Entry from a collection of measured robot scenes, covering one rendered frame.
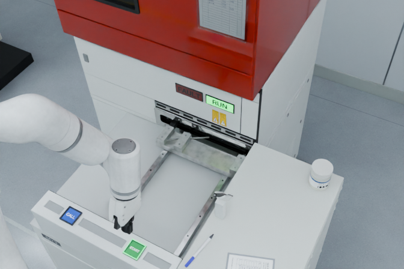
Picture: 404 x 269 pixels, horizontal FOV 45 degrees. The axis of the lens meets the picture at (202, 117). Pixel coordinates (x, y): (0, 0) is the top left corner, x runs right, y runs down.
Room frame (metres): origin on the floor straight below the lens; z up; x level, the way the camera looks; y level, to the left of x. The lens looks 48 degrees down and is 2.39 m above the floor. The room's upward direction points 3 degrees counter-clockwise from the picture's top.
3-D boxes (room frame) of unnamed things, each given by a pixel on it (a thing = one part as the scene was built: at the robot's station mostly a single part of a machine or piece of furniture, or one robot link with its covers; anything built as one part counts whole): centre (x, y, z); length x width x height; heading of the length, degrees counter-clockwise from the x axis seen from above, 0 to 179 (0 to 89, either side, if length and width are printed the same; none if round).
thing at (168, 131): (1.25, 0.15, 0.89); 0.08 x 0.03 x 0.03; 149
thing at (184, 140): (1.21, 0.08, 0.89); 0.08 x 0.03 x 0.03; 149
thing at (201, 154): (1.17, 0.01, 0.87); 0.36 x 0.08 x 0.03; 59
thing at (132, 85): (1.36, 0.15, 1.02); 0.82 x 0.03 x 0.40; 59
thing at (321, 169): (0.94, -0.39, 1.01); 0.07 x 0.07 x 0.10
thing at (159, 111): (1.25, 0.00, 0.89); 0.44 x 0.02 x 0.10; 59
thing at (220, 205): (0.85, -0.05, 1.03); 0.06 x 0.04 x 0.13; 149
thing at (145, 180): (1.08, 0.23, 0.84); 0.50 x 0.02 x 0.03; 149
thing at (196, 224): (0.94, 0.00, 0.84); 0.50 x 0.02 x 0.03; 149
